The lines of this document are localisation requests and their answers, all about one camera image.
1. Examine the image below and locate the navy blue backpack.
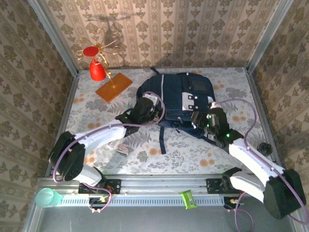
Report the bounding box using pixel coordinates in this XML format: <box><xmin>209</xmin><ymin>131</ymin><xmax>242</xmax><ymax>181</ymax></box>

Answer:
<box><xmin>136</xmin><ymin>67</ymin><xmax>218</xmax><ymax>155</ymax></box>

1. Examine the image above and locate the red cone shade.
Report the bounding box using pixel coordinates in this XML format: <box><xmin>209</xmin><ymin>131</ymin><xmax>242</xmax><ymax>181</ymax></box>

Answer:
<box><xmin>88</xmin><ymin>60</ymin><xmax>107</xmax><ymax>82</ymax></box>

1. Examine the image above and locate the green snack packet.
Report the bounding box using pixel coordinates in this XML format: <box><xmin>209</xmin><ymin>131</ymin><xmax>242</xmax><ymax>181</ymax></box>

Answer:
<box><xmin>180</xmin><ymin>190</ymin><xmax>197</xmax><ymax>210</ymax></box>

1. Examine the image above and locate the red disc shade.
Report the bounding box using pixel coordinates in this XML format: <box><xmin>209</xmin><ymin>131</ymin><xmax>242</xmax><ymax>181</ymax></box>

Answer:
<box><xmin>83</xmin><ymin>46</ymin><xmax>100</xmax><ymax>58</ymax></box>

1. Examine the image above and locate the grey metal shelf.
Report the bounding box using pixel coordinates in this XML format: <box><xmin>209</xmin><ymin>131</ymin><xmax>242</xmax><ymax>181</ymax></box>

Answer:
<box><xmin>23</xmin><ymin>193</ymin><xmax>305</xmax><ymax>232</ymax></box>

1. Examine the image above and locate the teal plastic cup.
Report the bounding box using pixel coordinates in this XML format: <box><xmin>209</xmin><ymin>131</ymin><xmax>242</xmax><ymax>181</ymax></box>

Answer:
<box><xmin>34</xmin><ymin>188</ymin><xmax>64</xmax><ymax>208</ymax></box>

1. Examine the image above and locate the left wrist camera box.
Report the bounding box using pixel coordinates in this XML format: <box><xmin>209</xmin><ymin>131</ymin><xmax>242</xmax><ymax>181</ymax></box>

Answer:
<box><xmin>141</xmin><ymin>93</ymin><xmax>160</xmax><ymax>105</ymax></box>

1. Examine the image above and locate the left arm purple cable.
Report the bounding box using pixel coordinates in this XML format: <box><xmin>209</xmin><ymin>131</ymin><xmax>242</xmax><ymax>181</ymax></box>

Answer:
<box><xmin>52</xmin><ymin>91</ymin><xmax>167</xmax><ymax>214</ymax></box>

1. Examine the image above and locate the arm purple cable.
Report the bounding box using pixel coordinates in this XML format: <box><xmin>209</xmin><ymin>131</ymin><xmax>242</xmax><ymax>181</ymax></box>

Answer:
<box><xmin>52</xmin><ymin>91</ymin><xmax>167</xmax><ymax>214</ymax></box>
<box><xmin>212</xmin><ymin>98</ymin><xmax>309</xmax><ymax>232</ymax></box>

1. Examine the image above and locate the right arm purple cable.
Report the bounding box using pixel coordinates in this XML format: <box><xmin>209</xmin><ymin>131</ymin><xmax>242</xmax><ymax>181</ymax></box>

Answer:
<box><xmin>212</xmin><ymin>98</ymin><xmax>309</xmax><ymax>232</ymax></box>

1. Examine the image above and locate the aluminium table side rail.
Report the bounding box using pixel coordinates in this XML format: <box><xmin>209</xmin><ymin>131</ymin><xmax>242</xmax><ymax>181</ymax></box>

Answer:
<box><xmin>45</xmin><ymin>73</ymin><xmax>80</xmax><ymax>177</ymax></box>
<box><xmin>245</xmin><ymin>69</ymin><xmax>292</xmax><ymax>176</ymax></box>

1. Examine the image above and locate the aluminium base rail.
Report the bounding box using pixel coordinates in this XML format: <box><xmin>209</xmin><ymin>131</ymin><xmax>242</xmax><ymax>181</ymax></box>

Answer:
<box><xmin>36</xmin><ymin>174</ymin><xmax>297</xmax><ymax>196</ymax></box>

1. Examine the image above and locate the small controller board with wires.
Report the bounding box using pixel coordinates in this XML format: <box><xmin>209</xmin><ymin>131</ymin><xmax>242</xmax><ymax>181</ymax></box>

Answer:
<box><xmin>88</xmin><ymin>196</ymin><xmax>110</xmax><ymax>206</ymax></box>
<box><xmin>223</xmin><ymin>195</ymin><xmax>245</xmax><ymax>210</ymax></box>

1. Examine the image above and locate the white slotted cable duct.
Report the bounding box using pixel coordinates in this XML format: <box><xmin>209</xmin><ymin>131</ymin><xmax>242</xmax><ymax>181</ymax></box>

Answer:
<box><xmin>59</xmin><ymin>194</ymin><xmax>226</xmax><ymax>207</ymax></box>

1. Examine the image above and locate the aluminium frame post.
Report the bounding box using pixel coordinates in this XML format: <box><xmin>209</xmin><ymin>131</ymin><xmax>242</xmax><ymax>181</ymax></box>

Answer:
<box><xmin>28</xmin><ymin>0</ymin><xmax>80</xmax><ymax>77</ymax></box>
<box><xmin>246</xmin><ymin>0</ymin><xmax>295</xmax><ymax>73</ymax></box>

